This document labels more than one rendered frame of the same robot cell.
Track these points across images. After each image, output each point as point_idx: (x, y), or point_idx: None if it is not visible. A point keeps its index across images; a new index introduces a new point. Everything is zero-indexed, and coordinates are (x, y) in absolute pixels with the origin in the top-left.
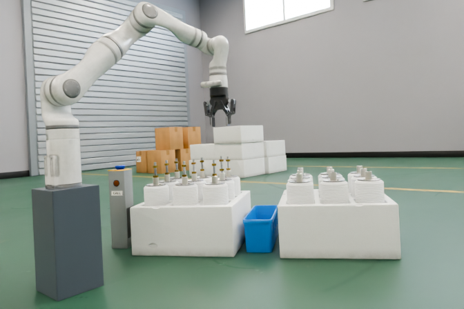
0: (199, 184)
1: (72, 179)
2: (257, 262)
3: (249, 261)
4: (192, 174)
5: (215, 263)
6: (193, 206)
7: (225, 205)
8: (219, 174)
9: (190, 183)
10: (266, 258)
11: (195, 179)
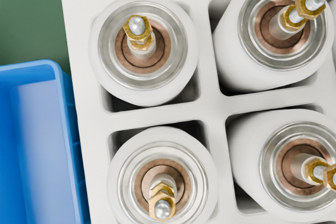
0: (255, 131)
1: None
2: (21, 4)
3: (42, 5)
4: (319, 157)
5: None
6: None
7: (90, 11)
8: (170, 179)
9: (251, 21)
10: (8, 32)
11: (294, 159)
